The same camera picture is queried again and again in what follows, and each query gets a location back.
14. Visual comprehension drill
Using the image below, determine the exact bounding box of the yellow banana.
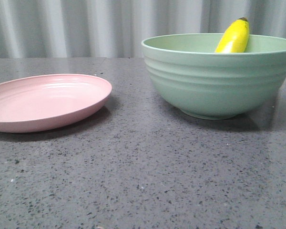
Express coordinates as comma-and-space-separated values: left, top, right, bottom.
215, 17, 250, 53

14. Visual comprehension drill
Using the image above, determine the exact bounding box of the green ribbed bowl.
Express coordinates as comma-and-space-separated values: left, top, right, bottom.
142, 33, 286, 120

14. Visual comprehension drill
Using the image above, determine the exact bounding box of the pink plate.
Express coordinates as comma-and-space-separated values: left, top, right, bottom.
0, 73, 112, 133

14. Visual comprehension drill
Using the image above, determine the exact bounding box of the white pleated curtain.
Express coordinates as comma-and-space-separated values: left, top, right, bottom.
0, 0, 286, 58

